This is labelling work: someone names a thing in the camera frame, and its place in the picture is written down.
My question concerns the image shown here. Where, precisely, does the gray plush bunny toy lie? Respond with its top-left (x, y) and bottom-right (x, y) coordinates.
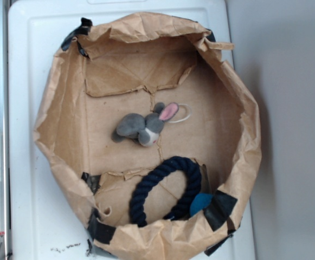
top-left (111, 102), bottom-right (192, 147)

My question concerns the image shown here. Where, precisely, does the brown paper-lined cardboard box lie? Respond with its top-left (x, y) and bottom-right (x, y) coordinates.
top-left (34, 12), bottom-right (261, 259)

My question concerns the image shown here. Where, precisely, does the blue ball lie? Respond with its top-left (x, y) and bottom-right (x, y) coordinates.
top-left (189, 193), bottom-right (213, 217)

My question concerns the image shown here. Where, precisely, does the navy blue rope ring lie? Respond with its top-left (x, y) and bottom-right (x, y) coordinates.
top-left (129, 155), bottom-right (202, 228)

